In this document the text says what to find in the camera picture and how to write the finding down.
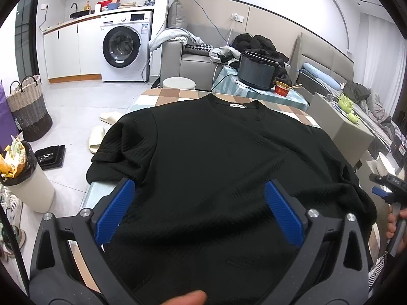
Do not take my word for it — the black knit t-shirt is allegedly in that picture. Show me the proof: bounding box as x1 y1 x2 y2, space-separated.
86 94 377 305

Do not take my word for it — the black clothes pile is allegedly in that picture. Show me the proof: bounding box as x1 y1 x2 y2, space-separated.
231 33 292 85

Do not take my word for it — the person's right hand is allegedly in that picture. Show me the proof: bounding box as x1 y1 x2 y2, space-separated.
386 207 406 240

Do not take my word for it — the person's left hand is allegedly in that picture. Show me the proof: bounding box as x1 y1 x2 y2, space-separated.
162 291 207 305

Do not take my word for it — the checkered brown blue tablecloth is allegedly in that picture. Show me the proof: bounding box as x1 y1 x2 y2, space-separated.
71 87 381 293

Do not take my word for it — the white trash bin black bag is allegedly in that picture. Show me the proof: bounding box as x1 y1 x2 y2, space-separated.
1 139 55 214

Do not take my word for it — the beige slipper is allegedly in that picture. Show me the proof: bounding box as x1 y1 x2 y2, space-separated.
88 116 118 154

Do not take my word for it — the black tray on floor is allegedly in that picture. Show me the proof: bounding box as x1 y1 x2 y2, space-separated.
35 145 66 171

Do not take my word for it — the green plush toy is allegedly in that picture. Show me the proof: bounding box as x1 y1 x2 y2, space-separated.
338 94 359 124

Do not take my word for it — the grey side cabinet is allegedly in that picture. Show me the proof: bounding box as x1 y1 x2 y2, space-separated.
308 93 374 167

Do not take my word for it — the purple bag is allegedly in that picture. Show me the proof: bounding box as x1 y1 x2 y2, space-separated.
0 85 19 152

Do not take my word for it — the red instant noodle cup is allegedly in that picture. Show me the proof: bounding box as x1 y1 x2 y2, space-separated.
274 81 302 97

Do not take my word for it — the woven laundry basket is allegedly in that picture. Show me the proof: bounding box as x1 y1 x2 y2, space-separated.
6 74 52 142

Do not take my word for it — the teal checkered small tablecloth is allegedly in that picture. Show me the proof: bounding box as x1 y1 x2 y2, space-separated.
212 66 309 112

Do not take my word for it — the white round stool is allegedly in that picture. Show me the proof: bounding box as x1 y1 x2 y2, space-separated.
162 77 196 90

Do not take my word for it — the white kitchen cabinet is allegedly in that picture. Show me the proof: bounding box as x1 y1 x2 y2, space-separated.
43 18 102 83

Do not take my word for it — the grey sofa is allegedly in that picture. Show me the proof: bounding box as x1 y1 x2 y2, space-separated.
159 0 249 91

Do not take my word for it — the white front-load washing machine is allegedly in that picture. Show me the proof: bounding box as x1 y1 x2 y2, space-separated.
100 10 153 83

